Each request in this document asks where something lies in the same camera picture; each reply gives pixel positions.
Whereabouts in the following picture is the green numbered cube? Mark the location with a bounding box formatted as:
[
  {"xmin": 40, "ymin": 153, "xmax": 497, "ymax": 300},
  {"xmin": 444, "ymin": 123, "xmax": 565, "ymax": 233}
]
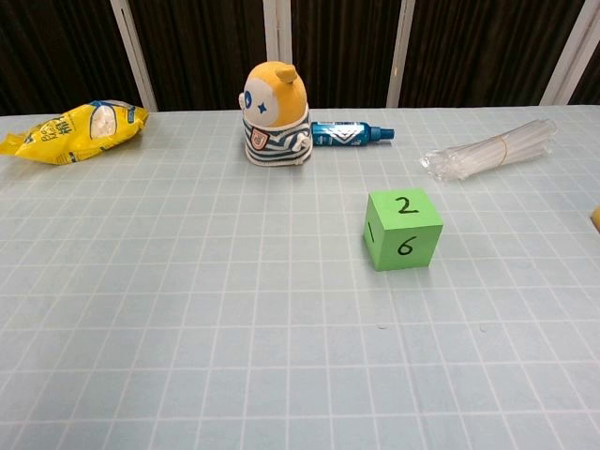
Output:
[{"xmin": 362, "ymin": 189, "xmax": 444, "ymax": 272}]

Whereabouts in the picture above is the bundle of clear plastic straws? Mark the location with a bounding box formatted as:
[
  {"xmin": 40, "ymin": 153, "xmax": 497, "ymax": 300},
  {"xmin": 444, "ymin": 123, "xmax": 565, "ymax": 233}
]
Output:
[{"xmin": 418, "ymin": 118, "xmax": 559, "ymax": 184}]

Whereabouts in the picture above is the yellow plush toy striped shirt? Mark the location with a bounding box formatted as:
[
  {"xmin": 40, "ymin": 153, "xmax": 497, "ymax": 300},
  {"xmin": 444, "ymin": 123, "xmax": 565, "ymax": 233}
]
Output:
[{"xmin": 237, "ymin": 62, "xmax": 314, "ymax": 168}]

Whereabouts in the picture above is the yellow snack bag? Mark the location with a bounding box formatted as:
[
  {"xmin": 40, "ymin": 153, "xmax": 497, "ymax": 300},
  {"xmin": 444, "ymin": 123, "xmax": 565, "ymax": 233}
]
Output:
[{"xmin": 0, "ymin": 98, "xmax": 150, "ymax": 167}]

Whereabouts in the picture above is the blue spray bottle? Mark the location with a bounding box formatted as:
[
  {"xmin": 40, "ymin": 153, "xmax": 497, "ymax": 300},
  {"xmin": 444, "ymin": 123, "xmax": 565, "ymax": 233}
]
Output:
[{"xmin": 309, "ymin": 120, "xmax": 396, "ymax": 148}]

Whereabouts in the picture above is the white gridded table top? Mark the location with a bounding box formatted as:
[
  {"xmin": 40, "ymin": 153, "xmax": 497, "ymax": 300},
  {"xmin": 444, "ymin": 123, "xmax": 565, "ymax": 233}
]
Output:
[{"xmin": 0, "ymin": 103, "xmax": 600, "ymax": 450}]

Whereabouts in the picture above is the dark screen panel white frame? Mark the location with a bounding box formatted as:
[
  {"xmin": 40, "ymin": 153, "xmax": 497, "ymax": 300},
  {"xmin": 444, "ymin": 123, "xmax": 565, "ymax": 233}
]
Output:
[
  {"xmin": 397, "ymin": 0, "xmax": 600, "ymax": 108},
  {"xmin": 0, "ymin": 0, "xmax": 158, "ymax": 116},
  {"xmin": 567, "ymin": 49, "xmax": 600, "ymax": 106},
  {"xmin": 128, "ymin": 0, "xmax": 282, "ymax": 113},
  {"xmin": 280, "ymin": 0, "xmax": 416, "ymax": 110}
]

